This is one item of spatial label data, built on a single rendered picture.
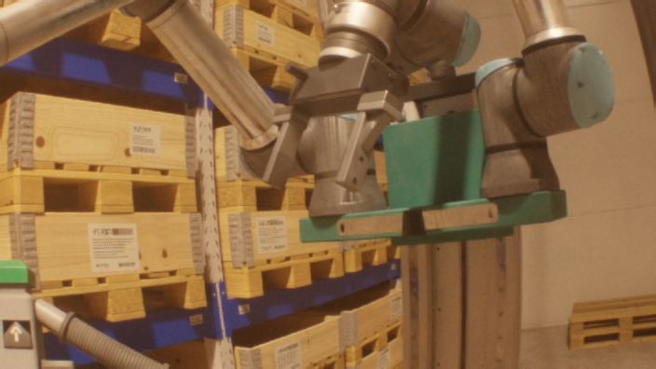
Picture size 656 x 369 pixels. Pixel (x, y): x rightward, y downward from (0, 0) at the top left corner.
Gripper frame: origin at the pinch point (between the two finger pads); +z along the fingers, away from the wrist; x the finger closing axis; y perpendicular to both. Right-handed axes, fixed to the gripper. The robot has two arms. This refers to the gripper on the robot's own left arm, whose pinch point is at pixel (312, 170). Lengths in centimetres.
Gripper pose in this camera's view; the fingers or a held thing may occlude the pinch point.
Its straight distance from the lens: 60.0
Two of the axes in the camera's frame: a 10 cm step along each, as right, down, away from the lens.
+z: -3.1, 9.2, -2.4
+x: 6.1, 0.0, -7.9
